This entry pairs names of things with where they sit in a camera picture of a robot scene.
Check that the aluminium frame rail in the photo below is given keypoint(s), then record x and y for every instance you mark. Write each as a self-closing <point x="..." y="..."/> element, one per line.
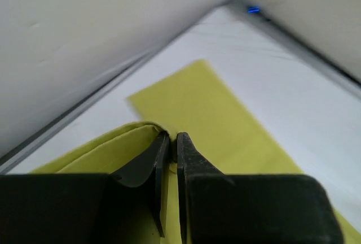
<point x="309" y="104"/>

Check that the yellow-green trousers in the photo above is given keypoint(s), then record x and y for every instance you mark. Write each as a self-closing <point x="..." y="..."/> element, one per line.
<point x="274" y="201"/>

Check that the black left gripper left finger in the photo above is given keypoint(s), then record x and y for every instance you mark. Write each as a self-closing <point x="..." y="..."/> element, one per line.
<point x="144" y="183"/>

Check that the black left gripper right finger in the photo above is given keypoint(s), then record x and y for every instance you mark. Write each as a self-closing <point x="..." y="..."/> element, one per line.
<point x="206" y="197"/>

